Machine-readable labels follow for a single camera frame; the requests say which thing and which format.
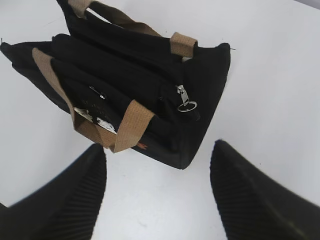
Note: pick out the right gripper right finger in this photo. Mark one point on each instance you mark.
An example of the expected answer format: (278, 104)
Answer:
(252, 206)

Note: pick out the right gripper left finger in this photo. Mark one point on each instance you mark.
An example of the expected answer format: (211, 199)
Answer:
(66, 208)

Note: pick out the silver zipper pull with ring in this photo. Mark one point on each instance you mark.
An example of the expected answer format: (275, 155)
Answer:
(187, 104)

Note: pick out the black canvas tote bag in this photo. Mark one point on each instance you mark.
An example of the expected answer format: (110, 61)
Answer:
(118, 79)

